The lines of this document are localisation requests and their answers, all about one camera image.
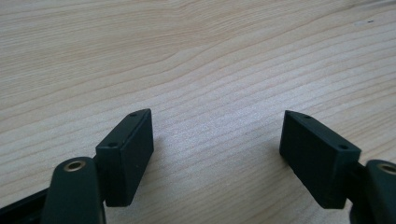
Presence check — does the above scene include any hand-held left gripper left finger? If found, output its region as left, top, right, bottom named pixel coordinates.
left=94, top=107, right=155, bottom=208

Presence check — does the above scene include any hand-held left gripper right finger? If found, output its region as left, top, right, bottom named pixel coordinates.
left=278, top=109, right=362, bottom=210

